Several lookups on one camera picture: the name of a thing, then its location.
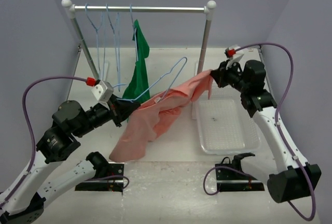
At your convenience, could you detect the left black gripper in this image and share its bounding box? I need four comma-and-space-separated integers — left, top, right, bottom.
74, 92, 142, 136

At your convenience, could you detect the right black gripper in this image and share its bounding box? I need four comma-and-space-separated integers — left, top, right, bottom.
210, 59, 249, 93

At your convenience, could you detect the pink t shirt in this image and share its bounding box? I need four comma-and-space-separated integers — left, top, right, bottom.
109, 69, 214, 163

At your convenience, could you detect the blue hanger of pink shirt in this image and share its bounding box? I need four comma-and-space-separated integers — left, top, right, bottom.
115, 57, 188, 104

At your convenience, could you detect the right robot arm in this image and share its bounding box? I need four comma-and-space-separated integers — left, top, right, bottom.
211, 60, 322, 203

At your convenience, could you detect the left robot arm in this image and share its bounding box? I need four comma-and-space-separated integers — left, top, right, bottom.
1, 95, 140, 223

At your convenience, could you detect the green t shirt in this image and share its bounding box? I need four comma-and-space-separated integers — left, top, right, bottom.
122, 20, 150, 104

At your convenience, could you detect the empty blue hanger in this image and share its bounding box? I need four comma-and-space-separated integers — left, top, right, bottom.
106, 4, 123, 92
85, 3, 106, 79

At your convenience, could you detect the blue hanger with green shirt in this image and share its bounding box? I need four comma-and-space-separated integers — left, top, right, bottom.
130, 4, 139, 62

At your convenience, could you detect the clear plastic basket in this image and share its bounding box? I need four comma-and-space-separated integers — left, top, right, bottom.
193, 86, 261, 156

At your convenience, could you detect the metal clothes rack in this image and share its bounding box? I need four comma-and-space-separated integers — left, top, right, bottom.
61, 0, 217, 79

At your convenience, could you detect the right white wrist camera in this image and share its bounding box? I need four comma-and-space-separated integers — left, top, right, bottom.
225, 45, 244, 69

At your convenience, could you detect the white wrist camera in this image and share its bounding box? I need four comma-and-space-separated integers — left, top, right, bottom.
91, 80, 114, 103
225, 45, 244, 69

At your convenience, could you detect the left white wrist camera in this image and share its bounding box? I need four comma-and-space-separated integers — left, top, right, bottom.
91, 80, 114, 103

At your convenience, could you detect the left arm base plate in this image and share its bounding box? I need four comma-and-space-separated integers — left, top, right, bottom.
75, 162, 128, 193

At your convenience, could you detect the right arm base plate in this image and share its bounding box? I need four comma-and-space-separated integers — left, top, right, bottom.
215, 152, 265, 192

